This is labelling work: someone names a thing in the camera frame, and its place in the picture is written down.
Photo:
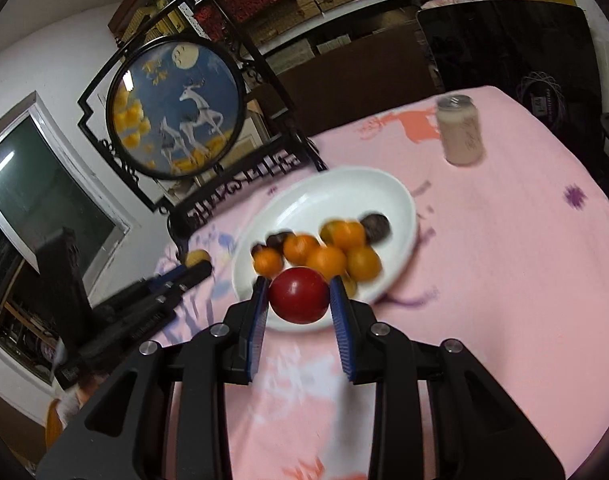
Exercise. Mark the large yellow orange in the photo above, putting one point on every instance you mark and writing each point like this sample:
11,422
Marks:
364,262

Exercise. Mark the round deer table screen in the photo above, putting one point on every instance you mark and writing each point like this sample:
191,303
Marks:
179,110

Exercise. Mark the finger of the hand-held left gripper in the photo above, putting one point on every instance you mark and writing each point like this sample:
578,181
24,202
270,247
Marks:
184,282
154,285

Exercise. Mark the small yellow fruit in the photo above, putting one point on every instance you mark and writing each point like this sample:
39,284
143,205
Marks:
197,258

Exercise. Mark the white framed window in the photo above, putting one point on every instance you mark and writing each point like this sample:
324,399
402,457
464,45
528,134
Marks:
34,200

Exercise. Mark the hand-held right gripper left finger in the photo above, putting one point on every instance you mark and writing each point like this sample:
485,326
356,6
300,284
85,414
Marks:
257,320

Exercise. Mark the dark brown wrinkled fruit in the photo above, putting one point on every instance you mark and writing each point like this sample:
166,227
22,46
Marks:
279,239
375,226

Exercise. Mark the beige drink can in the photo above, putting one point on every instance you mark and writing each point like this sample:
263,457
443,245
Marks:
462,132

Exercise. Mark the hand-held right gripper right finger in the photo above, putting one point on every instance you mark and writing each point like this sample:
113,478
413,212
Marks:
342,330

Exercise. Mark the white oval plate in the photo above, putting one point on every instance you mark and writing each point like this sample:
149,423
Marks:
334,200

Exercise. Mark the red round fruit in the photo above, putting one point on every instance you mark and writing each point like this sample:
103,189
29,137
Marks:
299,295

